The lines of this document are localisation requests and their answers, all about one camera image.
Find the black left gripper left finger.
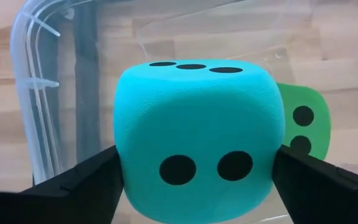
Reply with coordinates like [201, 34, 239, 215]
[0, 145, 124, 224]

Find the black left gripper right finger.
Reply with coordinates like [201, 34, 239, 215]
[272, 144, 358, 224]

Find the large green foam die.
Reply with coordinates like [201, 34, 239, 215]
[275, 82, 332, 161]

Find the clear plastic box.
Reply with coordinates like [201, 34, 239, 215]
[9, 0, 358, 224]

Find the large teal foam die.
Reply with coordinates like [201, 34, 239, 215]
[112, 58, 286, 224]

